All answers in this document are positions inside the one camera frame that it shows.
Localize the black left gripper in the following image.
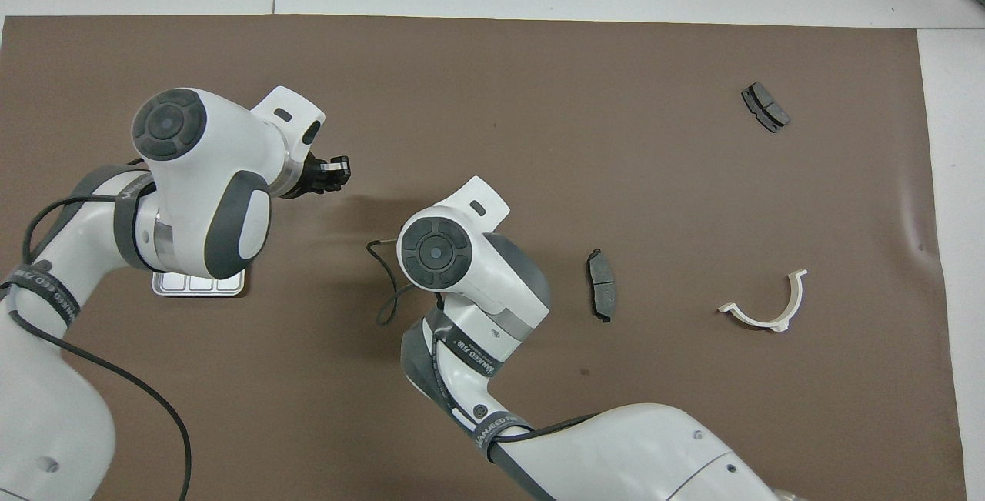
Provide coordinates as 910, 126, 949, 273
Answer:
283, 152, 353, 200

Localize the silver ribbed metal tray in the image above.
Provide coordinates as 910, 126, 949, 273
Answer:
152, 269, 247, 299

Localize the brown paper table mat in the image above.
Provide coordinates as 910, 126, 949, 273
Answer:
0, 15, 969, 501

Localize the long dark brake pad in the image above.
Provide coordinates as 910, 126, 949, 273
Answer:
586, 249, 618, 324

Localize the short dark brake pad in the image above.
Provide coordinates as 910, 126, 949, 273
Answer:
741, 82, 792, 134

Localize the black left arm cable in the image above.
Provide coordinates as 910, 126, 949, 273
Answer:
0, 159, 193, 501

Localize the white curved plastic bracket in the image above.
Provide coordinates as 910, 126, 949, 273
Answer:
717, 269, 809, 333

